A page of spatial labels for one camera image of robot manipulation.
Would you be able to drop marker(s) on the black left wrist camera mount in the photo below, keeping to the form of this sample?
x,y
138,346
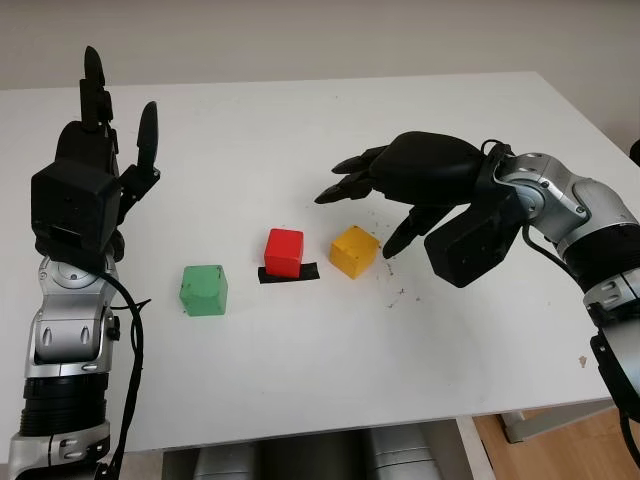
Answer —
x,y
75,205

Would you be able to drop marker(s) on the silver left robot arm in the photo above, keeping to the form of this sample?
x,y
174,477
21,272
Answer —
x,y
65,340

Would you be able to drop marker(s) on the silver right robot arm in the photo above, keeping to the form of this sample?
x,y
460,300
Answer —
x,y
590,215

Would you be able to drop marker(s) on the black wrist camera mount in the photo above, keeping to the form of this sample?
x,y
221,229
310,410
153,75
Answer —
x,y
75,205
470,245

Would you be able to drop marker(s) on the yellow wooden block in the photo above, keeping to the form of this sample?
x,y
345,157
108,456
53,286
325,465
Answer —
x,y
352,252

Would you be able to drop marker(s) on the black tape strip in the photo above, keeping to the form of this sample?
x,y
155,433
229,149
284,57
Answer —
x,y
310,272

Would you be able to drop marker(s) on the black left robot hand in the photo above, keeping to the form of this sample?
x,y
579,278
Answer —
x,y
85,142

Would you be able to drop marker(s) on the red wooden block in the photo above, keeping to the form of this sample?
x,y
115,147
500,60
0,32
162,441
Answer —
x,y
282,252

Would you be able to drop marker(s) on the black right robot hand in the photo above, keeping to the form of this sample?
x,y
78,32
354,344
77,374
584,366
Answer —
x,y
425,170

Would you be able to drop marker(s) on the green wooden block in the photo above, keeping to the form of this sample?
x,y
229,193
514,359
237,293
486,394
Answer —
x,y
202,292

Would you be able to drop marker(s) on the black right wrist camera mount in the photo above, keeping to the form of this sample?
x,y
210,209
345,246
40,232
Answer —
x,y
470,245

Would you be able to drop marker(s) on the dark object beside table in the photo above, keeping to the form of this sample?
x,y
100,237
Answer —
x,y
635,155

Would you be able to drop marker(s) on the grey robot thigh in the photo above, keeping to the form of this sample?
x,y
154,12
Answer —
x,y
225,462
405,455

